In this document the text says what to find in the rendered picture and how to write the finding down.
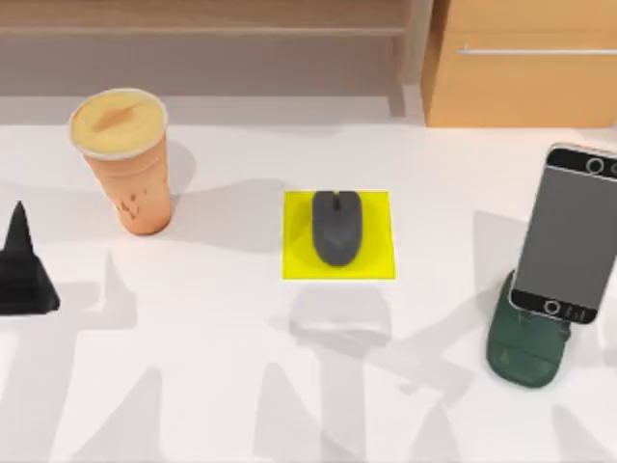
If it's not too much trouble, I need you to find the dark grey computer mouse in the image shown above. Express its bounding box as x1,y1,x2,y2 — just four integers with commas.
311,190,363,268

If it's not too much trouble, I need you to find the flat yellow square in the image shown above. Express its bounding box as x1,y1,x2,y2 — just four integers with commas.
281,190,398,281

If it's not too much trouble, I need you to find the orange drink cup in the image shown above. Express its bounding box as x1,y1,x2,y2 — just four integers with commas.
68,87,174,237

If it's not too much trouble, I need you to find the open wooden shelf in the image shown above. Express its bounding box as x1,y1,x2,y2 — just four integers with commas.
0,0,435,118

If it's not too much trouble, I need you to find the dark green phone stand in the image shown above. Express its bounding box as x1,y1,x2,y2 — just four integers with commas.
485,270,573,390

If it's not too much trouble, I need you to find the wooden cupboard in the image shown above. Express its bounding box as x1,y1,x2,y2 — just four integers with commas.
419,0,617,128

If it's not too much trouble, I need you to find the grey smartphone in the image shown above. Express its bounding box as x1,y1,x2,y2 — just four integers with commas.
509,143,617,325

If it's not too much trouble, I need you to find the long metal handle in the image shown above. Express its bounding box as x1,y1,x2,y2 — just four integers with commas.
457,43,617,56

